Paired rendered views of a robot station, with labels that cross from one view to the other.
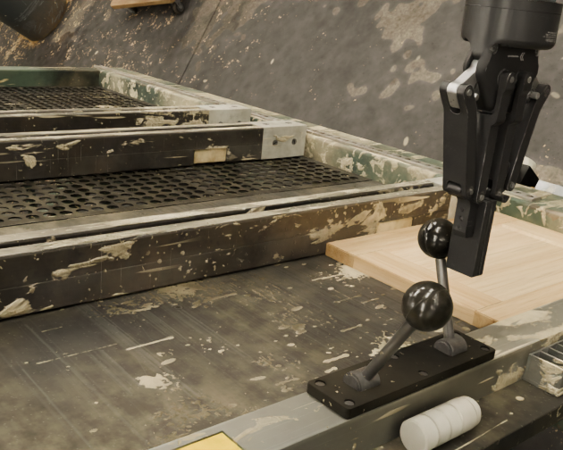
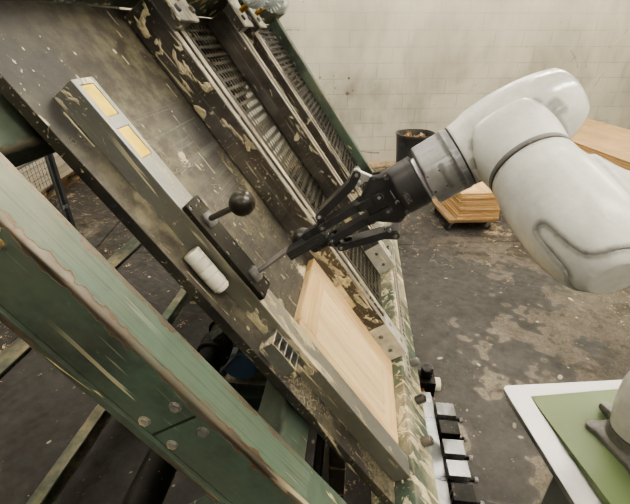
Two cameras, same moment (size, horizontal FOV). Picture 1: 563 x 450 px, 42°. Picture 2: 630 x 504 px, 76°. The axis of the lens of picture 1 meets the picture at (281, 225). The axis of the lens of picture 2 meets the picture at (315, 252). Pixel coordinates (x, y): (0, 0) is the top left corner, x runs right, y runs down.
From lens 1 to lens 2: 0.40 m
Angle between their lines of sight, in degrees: 20
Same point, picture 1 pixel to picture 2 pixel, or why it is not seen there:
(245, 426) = (158, 163)
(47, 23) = not seen: hidden behind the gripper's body
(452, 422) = (206, 270)
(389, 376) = (218, 234)
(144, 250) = (255, 157)
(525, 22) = (403, 177)
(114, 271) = (238, 148)
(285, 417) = (171, 182)
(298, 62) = (452, 290)
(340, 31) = (482, 301)
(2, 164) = (288, 126)
